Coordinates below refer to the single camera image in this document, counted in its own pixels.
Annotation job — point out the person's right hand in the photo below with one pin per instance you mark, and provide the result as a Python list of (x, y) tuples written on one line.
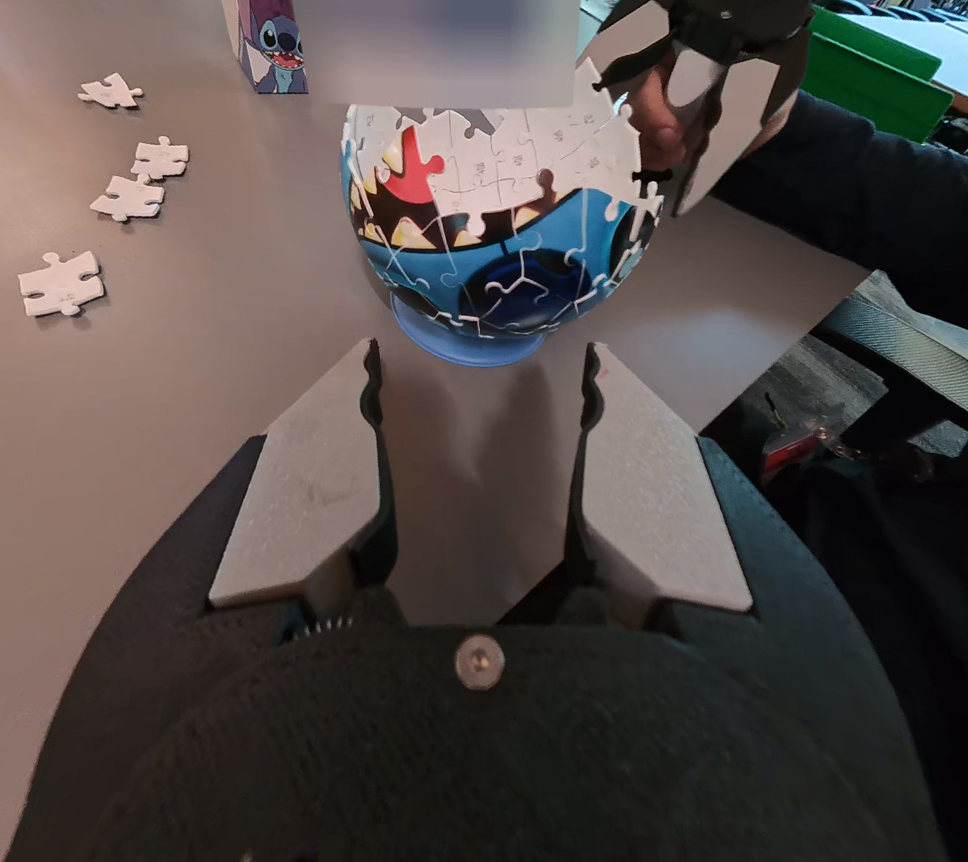
[(658, 128)]

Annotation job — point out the person's right forearm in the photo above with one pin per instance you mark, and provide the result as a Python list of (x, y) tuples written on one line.
[(832, 196)]

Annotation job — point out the blue puzzle ball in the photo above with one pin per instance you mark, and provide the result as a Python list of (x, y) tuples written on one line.
[(499, 257)]

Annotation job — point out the green plastic crate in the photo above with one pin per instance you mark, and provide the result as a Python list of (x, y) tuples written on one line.
[(870, 75)]

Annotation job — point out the red badge clip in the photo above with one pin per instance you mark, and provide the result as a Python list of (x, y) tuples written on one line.
[(794, 446)]

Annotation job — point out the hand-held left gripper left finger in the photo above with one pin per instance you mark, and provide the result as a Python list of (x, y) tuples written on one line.
[(302, 499)]

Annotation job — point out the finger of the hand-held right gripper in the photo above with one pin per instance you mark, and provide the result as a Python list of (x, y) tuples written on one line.
[(745, 113), (631, 41)]

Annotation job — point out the blue ball stand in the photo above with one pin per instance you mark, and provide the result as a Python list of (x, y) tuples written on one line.
[(469, 348)]

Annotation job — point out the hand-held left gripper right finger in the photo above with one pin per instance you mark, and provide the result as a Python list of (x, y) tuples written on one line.
[(658, 499)]

